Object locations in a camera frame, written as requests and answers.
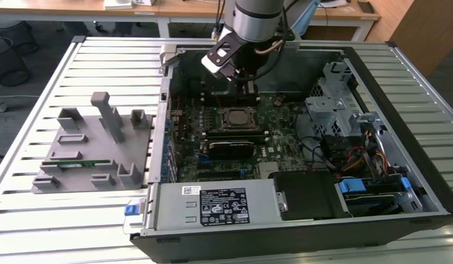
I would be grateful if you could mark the silver drive cage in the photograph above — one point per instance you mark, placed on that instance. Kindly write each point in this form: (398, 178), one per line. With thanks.
(322, 110)

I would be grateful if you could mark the black phone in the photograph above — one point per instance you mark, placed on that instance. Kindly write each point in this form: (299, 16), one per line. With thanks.
(366, 6)

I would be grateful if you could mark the silver power supply unit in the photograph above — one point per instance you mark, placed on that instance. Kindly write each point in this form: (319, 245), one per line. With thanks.
(169, 209)

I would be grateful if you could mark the black PC case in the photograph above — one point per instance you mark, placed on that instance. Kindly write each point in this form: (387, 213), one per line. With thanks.
(286, 244)

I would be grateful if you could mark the blue case latch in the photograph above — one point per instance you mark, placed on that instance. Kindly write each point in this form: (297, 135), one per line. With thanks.
(131, 210)

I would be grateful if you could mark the black graphics card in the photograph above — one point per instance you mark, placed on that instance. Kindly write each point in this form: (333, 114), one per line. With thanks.
(230, 151)

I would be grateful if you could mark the black case fan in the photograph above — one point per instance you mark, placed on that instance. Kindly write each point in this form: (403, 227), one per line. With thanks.
(194, 86)

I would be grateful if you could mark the green RAM stick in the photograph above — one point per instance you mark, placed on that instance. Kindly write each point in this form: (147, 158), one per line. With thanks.
(87, 162)

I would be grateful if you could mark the blue plastic clip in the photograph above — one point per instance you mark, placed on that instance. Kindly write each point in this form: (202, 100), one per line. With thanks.
(406, 184)

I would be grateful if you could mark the black waste bin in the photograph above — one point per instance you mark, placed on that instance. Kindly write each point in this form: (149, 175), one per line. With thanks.
(10, 60)

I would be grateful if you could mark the wooden cabinet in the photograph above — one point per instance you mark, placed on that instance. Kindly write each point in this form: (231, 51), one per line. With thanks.
(425, 27)

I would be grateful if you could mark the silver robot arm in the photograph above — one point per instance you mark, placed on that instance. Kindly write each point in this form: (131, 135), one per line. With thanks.
(257, 19)

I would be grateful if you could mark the CPU socket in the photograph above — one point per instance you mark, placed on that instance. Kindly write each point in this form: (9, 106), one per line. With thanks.
(234, 129)

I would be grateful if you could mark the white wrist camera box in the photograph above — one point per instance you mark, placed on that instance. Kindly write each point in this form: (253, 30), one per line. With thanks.
(218, 55)

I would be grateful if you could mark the black disk drive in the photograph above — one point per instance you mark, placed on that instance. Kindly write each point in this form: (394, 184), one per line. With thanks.
(370, 204)

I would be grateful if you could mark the black plastic air shroud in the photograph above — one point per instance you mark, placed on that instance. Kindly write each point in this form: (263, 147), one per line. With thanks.
(307, 192)

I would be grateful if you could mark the black RAM slot bank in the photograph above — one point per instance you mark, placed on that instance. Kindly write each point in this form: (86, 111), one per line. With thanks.
(234, 136)
(219, 99)

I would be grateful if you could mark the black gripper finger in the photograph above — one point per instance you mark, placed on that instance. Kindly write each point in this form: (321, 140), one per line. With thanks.
(243, 99)

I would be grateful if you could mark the small white labelled box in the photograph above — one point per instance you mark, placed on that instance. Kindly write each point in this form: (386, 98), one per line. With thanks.
(145, 2)

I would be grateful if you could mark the silver chipset heat sink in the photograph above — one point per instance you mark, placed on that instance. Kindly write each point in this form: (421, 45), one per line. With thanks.
(267, 168)

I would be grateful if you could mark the green motherboard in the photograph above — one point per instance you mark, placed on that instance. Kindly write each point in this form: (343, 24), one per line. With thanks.
(282, 137)

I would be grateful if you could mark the grey parts rack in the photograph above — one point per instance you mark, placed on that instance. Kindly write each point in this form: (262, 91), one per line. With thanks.
(95, 154)

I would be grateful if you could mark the silver metal support bracket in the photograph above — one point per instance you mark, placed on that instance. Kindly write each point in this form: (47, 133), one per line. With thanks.
(370, 118)

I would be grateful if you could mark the blue disk carrier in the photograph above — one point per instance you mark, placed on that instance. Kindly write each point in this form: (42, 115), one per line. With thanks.
(351, 186)

